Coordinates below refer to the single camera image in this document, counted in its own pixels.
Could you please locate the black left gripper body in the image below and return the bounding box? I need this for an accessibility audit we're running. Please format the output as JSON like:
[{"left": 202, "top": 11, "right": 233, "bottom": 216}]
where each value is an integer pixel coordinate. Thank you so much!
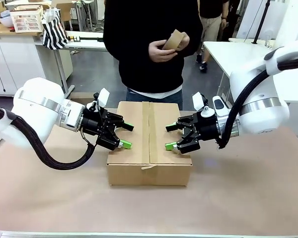
[{"left": 80, "top": 108, "right": 108, "bottom": 138}]

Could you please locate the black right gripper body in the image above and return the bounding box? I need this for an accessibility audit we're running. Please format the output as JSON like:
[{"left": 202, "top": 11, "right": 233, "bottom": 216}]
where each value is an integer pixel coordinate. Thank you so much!
[{"left": 195, "top": 113, "right": 223, "bottom": 142}]

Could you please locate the brown cardboard shipping box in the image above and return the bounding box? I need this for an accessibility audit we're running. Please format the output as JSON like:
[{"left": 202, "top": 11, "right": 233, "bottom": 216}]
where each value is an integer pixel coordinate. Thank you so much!
[{"left": 106, "top": 101, "right": 193, "bottom": 187}]

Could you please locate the brown packing tape roll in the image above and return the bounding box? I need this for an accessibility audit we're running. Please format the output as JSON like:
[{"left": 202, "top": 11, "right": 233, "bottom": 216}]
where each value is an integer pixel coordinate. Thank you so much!
[{"left": 162, "top": 29, "right": 185, "bottom": 52}]

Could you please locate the person's right forearm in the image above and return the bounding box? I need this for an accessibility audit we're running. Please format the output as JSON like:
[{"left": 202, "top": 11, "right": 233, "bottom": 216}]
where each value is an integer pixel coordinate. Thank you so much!
[{"left": 106, "top": 41, "right": 153, "bottom": 62}]

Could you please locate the person's right hand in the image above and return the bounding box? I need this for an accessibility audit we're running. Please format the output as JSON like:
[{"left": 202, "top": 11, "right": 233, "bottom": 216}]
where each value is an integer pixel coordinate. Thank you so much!
[{"left": 149, "top": 40, "right": 179, "bottom": 63}]

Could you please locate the person's left hand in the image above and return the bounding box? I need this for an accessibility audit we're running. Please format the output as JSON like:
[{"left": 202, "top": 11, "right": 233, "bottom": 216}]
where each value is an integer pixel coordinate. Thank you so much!
[{"left": 175, "top": 33, "right": 191, "bottom": 52}]

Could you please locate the large white side table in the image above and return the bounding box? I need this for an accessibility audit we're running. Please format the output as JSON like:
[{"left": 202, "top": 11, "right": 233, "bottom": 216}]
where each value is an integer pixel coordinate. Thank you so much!
[{"left": 203, "top": 41, "right": 298, "bottom": 105}]

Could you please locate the white table with long tool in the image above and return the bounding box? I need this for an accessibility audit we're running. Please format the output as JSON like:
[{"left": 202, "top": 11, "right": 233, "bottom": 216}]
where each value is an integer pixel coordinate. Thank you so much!
[{"left": 54, "top": 31, "right": 107, "bottom": 96}]

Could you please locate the long black clamp tool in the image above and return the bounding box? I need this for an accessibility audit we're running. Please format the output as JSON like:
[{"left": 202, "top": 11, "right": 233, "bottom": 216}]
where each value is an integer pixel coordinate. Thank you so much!
[{"left": 68, "top": 36, "right": 105, "bottom": 43}]

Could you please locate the person in black sweater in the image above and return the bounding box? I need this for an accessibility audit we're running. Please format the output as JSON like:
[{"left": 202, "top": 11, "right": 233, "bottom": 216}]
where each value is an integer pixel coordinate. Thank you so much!
[{"left": 103, "top": 0, "right": 204, "bottom": 110}]

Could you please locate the black white striped bag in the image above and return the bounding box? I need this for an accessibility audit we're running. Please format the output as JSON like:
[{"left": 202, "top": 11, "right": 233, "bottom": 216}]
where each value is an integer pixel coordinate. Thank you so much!
[{"left": 41, "top": 8, "right": 70, "bottom": 50}]

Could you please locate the white round desk fan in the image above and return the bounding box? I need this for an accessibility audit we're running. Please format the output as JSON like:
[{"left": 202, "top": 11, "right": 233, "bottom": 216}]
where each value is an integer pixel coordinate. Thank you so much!
[{"left": 264, "top": 28, "right": 276, "bottom": 47}]

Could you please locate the bystander in black clothes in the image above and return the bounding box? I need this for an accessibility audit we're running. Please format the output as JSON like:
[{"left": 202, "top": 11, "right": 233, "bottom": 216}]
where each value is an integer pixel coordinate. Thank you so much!
[{"left": 222, "top": 0, "right": 241, "bottom": 43}]

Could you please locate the bystander in khaki shorts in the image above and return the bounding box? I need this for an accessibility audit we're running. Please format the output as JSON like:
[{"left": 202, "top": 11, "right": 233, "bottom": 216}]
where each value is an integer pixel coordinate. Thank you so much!
[{"left": 195, "top": 0, "right": 225, "bottom": 74}]

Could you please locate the black stand pole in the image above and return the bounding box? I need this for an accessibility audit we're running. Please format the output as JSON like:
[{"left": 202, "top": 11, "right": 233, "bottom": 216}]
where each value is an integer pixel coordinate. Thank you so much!
[{"left": 252, "top": 0, "right": 271, "bottom": 45}]

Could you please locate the white crate with red contents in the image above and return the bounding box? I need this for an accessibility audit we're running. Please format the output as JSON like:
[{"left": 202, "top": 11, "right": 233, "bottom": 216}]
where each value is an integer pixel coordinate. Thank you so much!
[{"left": 9, "top": 5, "right": 45, "bottom": 33}]

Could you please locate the tall cardboard carton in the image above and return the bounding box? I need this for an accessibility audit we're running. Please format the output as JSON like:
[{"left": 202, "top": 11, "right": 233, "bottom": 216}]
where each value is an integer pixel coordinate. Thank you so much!
[{"left": 51, "top": 0, "right": 74, "bottom": 12}]

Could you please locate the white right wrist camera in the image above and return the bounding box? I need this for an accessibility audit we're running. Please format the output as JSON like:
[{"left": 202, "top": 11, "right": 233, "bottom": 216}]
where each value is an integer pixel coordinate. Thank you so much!
[{"left": 192, "top": 91, "right": 214, "bottom": 118}]

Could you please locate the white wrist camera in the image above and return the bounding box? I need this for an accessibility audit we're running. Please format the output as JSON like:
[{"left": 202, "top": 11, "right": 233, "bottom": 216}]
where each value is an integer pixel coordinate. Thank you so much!
[
  {"left": 192, "top": 91, "right": 214, "bottom": 118},
  {"left": 86, "top": 87, "right": 110, "bottom": 111}
]

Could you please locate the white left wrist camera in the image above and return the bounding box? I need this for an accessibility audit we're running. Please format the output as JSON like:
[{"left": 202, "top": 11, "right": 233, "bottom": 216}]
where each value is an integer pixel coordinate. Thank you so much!
[{"left": 86, "top": 87, "right": 110, "bottom": 111}]

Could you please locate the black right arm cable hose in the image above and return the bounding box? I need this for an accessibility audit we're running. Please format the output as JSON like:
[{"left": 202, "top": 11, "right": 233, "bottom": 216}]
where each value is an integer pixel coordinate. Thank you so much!
[{"left": 216, "top": 51, "right": 298, "bottom": 150}]

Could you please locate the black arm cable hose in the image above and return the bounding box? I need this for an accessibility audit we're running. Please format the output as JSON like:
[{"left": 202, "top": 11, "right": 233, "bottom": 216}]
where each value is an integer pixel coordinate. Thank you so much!
[
  {"left": 0, "top": 103, "right": 100, "bottom": 171},
  {"left": 216, "top": 51, "right": 298, "bottom": 150}
]

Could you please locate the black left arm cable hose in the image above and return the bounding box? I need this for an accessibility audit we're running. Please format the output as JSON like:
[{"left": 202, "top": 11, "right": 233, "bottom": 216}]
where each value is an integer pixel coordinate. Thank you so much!
[{"left": 0, "top": 103, "right": 100, "bottom": 171}]

